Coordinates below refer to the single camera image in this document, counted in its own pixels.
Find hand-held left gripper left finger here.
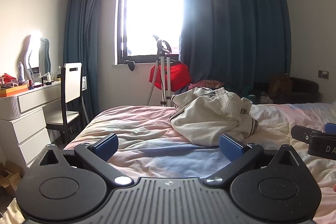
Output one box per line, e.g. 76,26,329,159
39,133,133,186

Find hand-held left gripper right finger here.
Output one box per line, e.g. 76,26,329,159
205,133,305,186

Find cream white pants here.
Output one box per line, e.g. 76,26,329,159
169,87,259,147

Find dark sofa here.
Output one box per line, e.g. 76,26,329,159
253,76,321,105

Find pastel bed sheet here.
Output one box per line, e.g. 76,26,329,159
0,102,336,224

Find brown cardboard box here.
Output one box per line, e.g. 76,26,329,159
268,73,293,98

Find green cloth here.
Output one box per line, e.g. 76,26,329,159
241,85,262,102

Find pink cloth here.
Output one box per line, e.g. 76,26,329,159
188,79,225,90

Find white and dark chair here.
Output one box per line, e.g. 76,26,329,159
46,63,88,144

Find white dressing table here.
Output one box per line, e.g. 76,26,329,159
0,81,62,169

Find group of cosmetic bottles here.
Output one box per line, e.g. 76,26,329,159
28,65,62,88

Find red bag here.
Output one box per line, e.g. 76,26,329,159
149,61,192,90

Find garment steamer stand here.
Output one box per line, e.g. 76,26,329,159
146,34,174,106

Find orange box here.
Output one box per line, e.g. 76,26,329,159
0,85,29,98

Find wavy framed mirror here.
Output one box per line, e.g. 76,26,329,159
23,35,51,77

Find white spray bottle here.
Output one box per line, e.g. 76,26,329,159
17,62,25,81

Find wide blue curtain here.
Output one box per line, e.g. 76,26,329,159
176,0,292,109

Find narrow blue curtain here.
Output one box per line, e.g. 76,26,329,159
63,0,107,122

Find red pouch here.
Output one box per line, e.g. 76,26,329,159
1,73,17,83

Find dark framed window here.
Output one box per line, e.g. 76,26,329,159
115,0,184,65

